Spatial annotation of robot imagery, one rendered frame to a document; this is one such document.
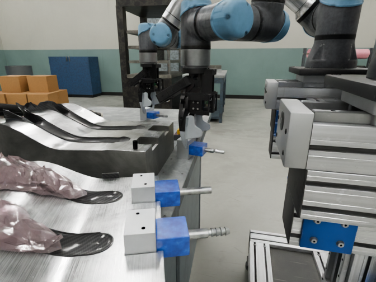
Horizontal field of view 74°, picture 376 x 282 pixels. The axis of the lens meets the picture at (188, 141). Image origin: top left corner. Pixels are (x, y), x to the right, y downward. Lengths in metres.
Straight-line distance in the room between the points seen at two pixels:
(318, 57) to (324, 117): 0.53
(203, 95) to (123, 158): 0.25
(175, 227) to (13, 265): 0.17
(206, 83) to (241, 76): 6.45
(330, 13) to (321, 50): 0.10
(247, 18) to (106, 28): 7.43
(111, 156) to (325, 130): 0.40
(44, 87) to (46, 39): 3.53
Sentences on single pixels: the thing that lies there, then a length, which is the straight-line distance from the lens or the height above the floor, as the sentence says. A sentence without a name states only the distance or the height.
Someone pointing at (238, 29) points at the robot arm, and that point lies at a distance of 0.54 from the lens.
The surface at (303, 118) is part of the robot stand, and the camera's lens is 0.41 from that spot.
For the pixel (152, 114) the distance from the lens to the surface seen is 1.12.
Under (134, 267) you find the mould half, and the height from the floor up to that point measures 0.86.
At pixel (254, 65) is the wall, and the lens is 7.09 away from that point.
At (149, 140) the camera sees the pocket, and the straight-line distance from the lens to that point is 0.61.
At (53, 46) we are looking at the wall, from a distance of 8.77.
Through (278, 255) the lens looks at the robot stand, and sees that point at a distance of 1.33.
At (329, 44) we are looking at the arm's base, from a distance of 0.93.
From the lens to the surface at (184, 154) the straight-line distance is 0.70.
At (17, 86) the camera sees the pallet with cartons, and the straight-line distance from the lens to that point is 5.77.
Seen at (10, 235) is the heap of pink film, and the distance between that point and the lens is 0.34.
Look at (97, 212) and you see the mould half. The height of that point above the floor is 0.86.
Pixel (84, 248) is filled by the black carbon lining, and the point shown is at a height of 0.85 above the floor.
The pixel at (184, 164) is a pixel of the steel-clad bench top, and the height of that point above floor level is 0.80.
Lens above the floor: 1.07
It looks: 18 degrees down
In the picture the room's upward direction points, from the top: straight up
